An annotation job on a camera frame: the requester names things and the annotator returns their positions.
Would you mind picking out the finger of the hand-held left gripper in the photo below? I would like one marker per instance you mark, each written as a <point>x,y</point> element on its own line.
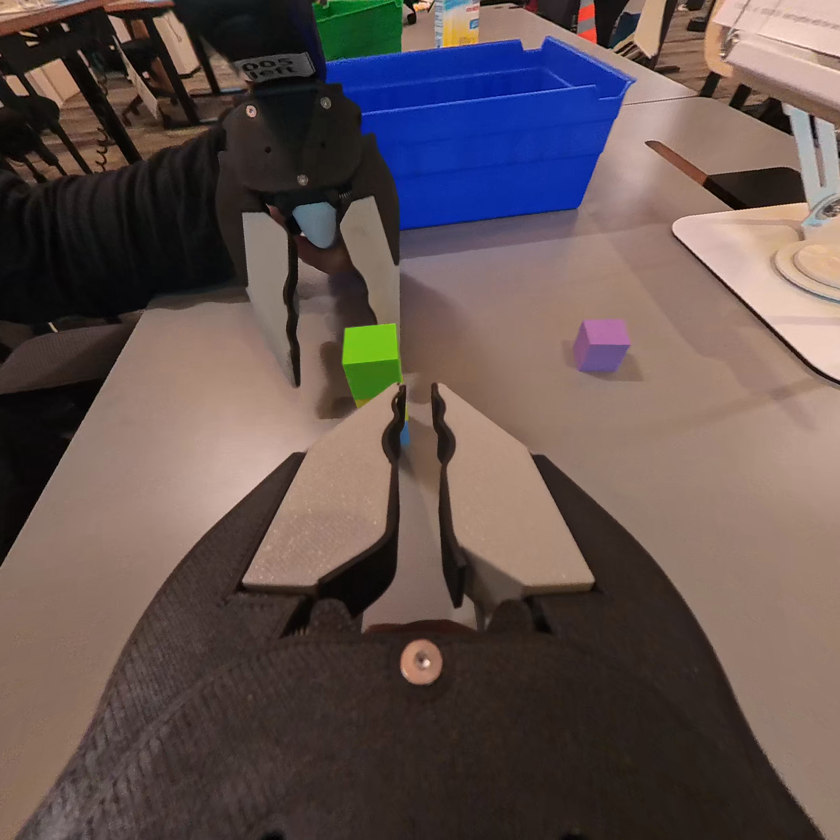
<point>377,262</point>
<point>266,275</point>

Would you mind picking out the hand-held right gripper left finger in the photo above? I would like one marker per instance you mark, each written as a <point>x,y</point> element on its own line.
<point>328,505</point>

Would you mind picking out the person's left hand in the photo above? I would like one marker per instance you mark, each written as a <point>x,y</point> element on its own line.
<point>328,259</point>

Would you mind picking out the white document stand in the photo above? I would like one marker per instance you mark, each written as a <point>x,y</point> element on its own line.
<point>735,262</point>

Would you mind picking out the purple foam cube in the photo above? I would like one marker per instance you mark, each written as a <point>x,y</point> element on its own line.
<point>600,348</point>

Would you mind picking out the wooden desk with black legs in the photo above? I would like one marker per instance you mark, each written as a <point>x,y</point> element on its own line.
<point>59,16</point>

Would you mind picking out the green foam cube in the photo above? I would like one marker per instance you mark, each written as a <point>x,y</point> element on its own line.
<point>371,358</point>

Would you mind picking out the wipes canister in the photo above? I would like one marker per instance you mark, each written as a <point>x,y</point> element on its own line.
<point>457,23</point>

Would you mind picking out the yellow-green foam cube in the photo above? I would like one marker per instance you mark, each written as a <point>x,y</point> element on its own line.
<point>374,401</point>

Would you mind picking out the person's left forearm black sleeve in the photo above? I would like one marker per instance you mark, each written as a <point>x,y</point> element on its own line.
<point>98,229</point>

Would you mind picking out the blue plastic bin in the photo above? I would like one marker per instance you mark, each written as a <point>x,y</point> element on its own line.
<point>485,151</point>

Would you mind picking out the green plastic bin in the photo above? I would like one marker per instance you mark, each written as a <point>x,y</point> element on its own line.
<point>358,26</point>

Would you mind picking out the orange traffic cone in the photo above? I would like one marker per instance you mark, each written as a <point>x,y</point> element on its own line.
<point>587,19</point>

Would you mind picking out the blue foam cube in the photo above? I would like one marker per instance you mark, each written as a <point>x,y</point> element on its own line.
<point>405,434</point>

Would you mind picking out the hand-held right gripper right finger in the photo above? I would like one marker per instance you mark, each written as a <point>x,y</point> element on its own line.
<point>505,512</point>

